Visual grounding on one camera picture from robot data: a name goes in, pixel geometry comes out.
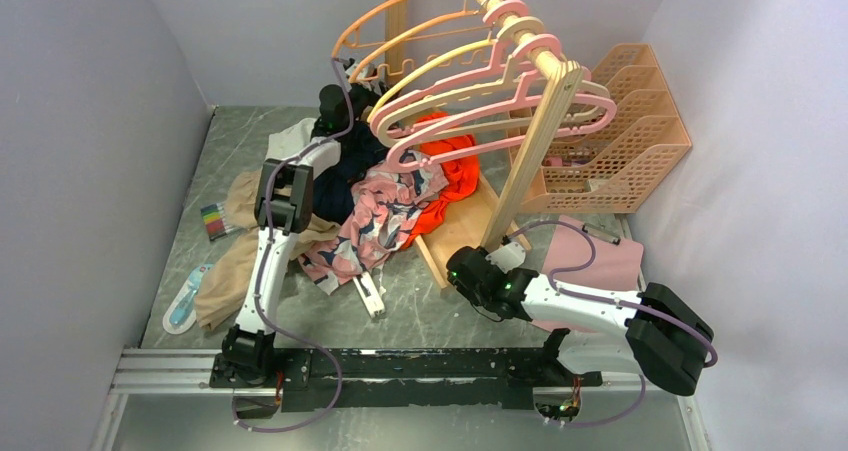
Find wooden clothes rack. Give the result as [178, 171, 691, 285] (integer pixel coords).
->
[351, 0, 591, 290]

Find peach plastic file organizer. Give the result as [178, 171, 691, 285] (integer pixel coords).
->
[520, 43, 692, 214]

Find light blue packaged tool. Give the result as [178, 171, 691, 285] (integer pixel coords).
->
[162, 264, 213, 335]

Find navy blue shorts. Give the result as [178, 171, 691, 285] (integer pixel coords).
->
[313, 121, 388, 224]

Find front pink hanger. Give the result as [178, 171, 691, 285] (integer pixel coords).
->
[384, 33, 619, 174]

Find pink clipboard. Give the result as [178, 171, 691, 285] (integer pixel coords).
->
[529, 216, 645, 335]

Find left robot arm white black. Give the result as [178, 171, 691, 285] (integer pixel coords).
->
[210, 84, 379, 388]

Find rear orange hanger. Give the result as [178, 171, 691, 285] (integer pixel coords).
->
[331, 0, 468, 65]

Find yellow hanger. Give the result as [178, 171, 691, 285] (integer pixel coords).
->
[366, 38, 495, 123]

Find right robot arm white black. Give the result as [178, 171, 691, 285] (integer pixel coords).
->
[446, 247, 718, 396]

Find white plastic clip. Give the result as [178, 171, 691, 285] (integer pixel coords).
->
[353, 272, 385, 319]

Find pink patterned shorts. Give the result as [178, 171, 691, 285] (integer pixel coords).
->
[298, 164, 448, 294]

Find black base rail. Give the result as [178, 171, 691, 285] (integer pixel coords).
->
[112, 347, 604, 413]

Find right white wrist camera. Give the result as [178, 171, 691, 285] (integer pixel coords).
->
[486, 241, 527, 273]

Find white garment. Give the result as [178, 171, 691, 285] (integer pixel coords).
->
[265, 118, 316, 160]

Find orange shorts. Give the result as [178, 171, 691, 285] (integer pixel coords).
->
[401, 135, 480, 249]

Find beige shorts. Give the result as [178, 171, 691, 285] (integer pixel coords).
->
[194, 170, 352, 332]

